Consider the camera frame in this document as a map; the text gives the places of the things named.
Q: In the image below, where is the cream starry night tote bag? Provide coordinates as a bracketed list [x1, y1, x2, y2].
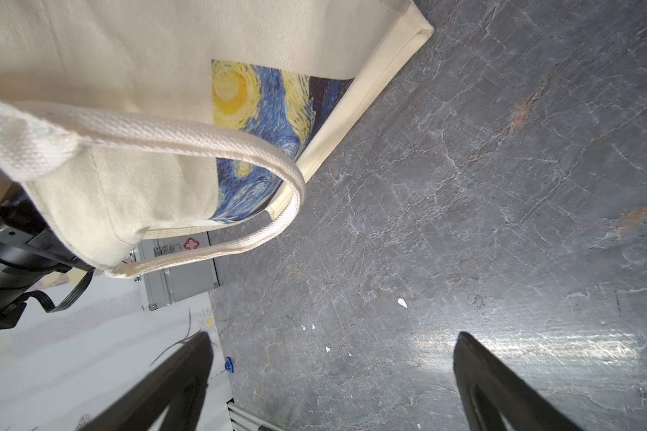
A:
[0, 1, 434, 278]

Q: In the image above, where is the small blue object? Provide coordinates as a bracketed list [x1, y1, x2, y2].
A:
[224, 357, 235, 374]

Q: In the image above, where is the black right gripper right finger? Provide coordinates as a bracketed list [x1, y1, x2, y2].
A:
[453, 332, 580, 430]

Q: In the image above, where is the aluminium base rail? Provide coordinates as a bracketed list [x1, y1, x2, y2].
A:
[226, 401, 285, 431]

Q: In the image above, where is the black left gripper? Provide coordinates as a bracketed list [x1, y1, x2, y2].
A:
[0, 183, 95, 330]

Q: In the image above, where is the silver metal case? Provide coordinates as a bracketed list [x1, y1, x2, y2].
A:
[129, 232, 220, 312]

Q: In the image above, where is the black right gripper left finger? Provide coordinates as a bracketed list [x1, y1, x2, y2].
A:
[84, 332, 214, 430]

